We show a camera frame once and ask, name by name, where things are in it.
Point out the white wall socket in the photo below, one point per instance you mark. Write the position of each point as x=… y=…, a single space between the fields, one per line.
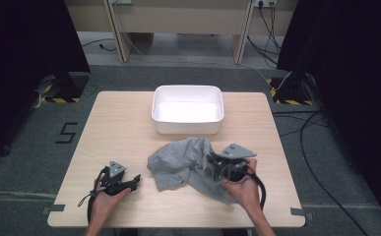
x=265 y=2

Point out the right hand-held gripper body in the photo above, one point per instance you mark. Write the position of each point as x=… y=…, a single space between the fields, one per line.
x=232 y=167

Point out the person's right hand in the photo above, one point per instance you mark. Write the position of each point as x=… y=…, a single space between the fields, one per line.
x=243 y=191

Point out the person's left hand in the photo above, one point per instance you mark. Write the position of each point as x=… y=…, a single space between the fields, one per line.
x=104 y=206

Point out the beige desk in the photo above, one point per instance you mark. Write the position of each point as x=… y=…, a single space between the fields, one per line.
x=184 y=18

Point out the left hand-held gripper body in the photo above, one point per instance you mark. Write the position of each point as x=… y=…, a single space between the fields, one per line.
x=114 y=183

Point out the grey shorts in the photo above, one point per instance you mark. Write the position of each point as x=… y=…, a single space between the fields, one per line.
x=178 y=160

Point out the grey table bracket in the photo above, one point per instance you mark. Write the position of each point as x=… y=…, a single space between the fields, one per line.
x=55 y=208
x=301 y=212

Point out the white plastic basket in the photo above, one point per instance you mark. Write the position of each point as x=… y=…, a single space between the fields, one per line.
x=188 y=111

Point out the black curtain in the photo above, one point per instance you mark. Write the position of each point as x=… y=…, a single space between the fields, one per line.
x=20 y=65
x=352 y=82

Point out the black stand base striped tape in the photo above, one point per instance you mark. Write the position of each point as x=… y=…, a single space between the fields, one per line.
x=291 y=90
x=70 y=87

